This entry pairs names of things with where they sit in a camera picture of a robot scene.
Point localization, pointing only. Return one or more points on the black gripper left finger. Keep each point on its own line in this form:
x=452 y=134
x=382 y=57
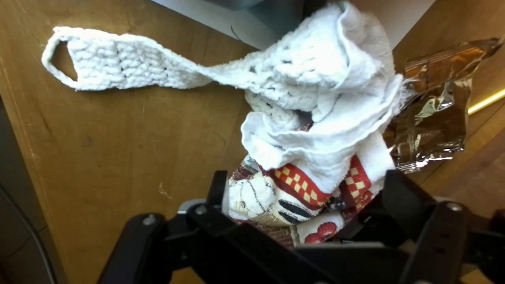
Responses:
x=158 y=246

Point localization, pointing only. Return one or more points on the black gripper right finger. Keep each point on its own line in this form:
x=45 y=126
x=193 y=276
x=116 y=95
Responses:
x=436 y=237

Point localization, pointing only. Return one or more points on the white and red towel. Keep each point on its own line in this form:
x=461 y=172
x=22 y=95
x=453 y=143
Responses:
x=325 y=120

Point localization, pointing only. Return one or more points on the crumpled foil wrapper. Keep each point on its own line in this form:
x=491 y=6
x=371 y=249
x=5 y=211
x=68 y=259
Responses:
x=436 y=120

